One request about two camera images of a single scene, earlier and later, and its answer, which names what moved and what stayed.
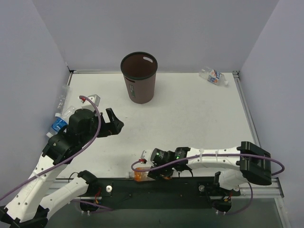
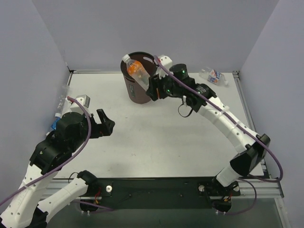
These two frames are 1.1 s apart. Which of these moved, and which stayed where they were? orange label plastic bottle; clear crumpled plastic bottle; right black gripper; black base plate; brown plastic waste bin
Moved: orange label plastic bottle; right black gripper
Stayed: brown plastic waste bin; black base plate; clear crumpled plastic bottle
